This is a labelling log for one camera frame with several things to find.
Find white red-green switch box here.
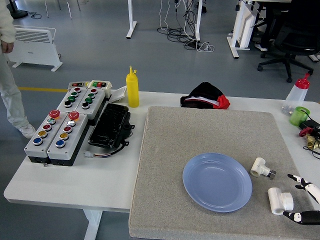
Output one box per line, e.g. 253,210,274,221
87,79,113,99

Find person's hand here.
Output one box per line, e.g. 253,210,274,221
1,41,15,54

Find white desk leg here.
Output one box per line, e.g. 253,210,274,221
194,0,203,41
125,0,138,39

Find black red white cloth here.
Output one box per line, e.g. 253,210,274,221
180,81,231,110

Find grey-brown mat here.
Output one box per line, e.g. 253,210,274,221
128,106,320,240

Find black plastic module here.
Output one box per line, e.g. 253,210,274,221
87,102,136,149

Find white plastic cover piece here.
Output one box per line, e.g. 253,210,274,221
109,85,128,103

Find green translucent cup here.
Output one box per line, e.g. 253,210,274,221
289,106,310,127

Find yellow floor tape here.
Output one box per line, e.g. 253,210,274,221
17,86,69,93

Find black fan base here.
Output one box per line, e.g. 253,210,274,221
6,0,29,20

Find metal chair legs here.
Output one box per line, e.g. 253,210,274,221
44,0,82,20

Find white panel heater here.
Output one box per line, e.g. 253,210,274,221
6,24,64,73

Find blue plastic plate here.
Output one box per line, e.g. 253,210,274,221
182,152,253,213

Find clear squeeze bottle red cap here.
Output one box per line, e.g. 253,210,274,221
281,72,311,117

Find black office chair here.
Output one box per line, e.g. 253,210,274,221
257,0,320,84

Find white table leg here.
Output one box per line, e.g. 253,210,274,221
83,209,104,240

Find power strip with plugs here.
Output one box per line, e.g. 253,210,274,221
186,40,215,53

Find thin black cable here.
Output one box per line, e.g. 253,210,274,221
302,145,320,161

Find black rectangular box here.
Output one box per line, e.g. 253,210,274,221
301,118,320,131

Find five-button grey control box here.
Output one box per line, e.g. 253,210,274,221
46,111,89,167
24,109,70,165

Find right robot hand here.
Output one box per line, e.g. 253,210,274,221
282,173,320,225

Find large white pipe fitting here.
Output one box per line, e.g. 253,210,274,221
267,187,295,216

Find brass valve red handle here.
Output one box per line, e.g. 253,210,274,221
299,126,320,151

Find white hanging cable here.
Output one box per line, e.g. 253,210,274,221
159,0,171,31

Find seated person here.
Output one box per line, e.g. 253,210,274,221
254,0,296,52

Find white pipe tee metal nut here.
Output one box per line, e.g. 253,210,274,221
250,157,277,180

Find white connector with wires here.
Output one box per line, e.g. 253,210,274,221
84,141,126,159

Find white desk frame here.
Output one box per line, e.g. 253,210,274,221
226,0,266,60

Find black floor cable bundle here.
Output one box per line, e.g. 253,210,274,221
156,0,201,51

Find yellow squeeze bottle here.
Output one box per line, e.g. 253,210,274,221
125,65,140,108

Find small grey switch box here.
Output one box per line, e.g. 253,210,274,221
67,81,88,89

